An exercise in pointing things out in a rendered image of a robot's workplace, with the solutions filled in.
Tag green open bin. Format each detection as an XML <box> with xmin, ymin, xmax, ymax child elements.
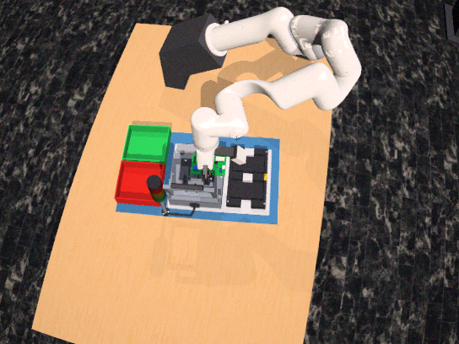
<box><xmin>121</xmin><ymin>125</ymin><xmax>171</xmax><ymax>167</ymax></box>

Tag red open bin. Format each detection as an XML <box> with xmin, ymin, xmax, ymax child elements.
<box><xmin>114</xmin><ymin>161</ymin><xmax>165</xmax><ymax>207</ymax></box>

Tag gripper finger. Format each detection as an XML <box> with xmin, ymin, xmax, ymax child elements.
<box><xmin>202</xmin><ymin>164</ymin><xmax>213</xmax><ymax>180</ymax></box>

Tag green circuit board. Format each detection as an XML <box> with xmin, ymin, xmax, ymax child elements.
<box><xmin>191</xmin><ymin>154</ymin><xmax>226</xmax><ymax>176</ymax></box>

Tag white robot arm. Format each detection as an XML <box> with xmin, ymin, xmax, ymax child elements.
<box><xmin>190</xmin><ymin>7</ymin><xmax>361</xmax><ymax>165</ymax></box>

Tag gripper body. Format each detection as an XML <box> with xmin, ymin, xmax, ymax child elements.
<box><xmin>196</xmin><ymin>147</ymin><xmax>217</xmax><ymax>170</ymax></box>

